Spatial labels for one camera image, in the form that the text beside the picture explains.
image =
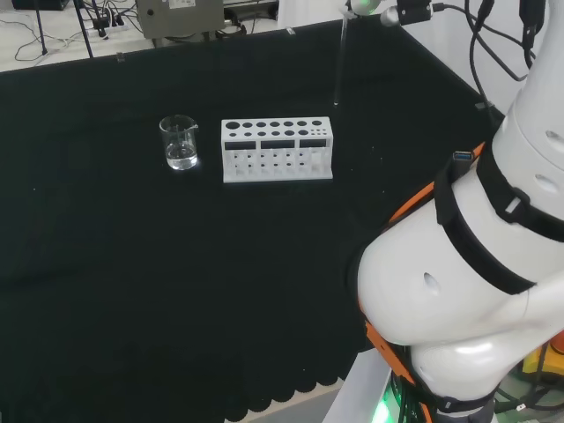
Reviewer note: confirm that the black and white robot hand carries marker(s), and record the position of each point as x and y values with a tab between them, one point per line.
362	5

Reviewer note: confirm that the white test tube rack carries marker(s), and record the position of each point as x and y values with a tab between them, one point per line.
273	152

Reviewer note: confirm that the grey metal box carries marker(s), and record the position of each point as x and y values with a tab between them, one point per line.
180	17

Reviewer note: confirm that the clear glass beaker with water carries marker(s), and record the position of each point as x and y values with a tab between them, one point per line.
180	154

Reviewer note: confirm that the white power strip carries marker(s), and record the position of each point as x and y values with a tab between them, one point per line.
108	24

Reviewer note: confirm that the black tripod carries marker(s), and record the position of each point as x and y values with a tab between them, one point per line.
42	26
83	26

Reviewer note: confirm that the black bench cloth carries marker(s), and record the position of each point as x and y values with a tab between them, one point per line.
132	264

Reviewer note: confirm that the yellow stop button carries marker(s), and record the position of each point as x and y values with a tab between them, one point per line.
551	352

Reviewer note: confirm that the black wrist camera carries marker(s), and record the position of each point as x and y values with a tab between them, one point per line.
412	11

